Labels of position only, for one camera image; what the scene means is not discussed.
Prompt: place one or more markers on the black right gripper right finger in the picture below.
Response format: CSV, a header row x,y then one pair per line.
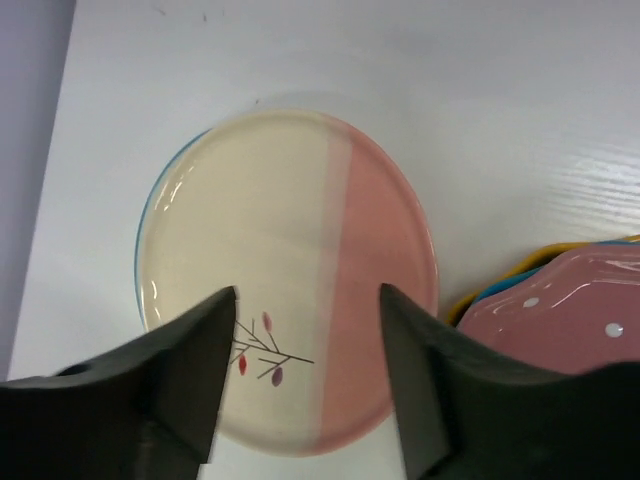
x,y
465,411

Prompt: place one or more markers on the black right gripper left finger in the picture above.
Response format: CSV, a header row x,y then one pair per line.
x,y
145,410

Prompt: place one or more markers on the maroon dotted plate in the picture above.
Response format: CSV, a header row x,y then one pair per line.
x,y
579,312

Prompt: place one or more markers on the yellow dotted plate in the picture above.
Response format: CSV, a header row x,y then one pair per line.
x,y
531,264

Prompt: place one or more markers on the pink plate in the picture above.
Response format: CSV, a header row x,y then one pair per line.
x,y
306,217

